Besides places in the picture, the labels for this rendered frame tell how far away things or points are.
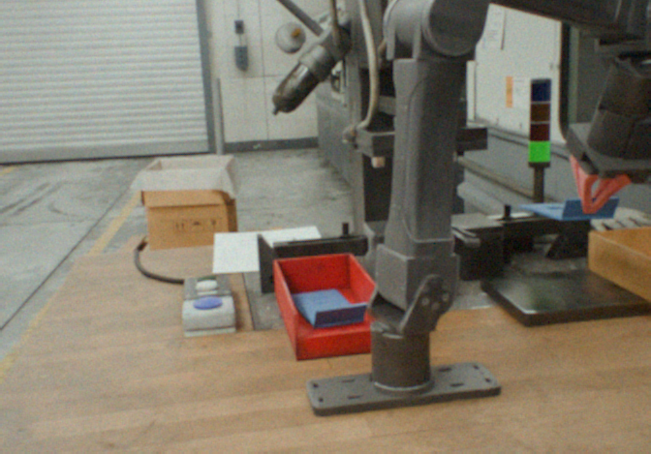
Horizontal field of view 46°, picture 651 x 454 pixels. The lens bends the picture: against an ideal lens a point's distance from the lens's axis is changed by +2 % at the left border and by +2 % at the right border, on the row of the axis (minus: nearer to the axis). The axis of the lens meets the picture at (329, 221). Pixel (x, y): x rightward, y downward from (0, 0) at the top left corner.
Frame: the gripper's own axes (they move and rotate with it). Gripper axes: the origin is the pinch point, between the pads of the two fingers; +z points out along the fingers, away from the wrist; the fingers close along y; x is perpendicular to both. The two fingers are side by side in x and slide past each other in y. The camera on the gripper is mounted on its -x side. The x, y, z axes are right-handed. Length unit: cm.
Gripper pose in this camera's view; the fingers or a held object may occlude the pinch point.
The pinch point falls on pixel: (589, 205)
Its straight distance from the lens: 101.5
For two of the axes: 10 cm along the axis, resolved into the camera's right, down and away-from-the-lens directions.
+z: -0.6, 7.9, 6.1
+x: -9.9, 0.3, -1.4
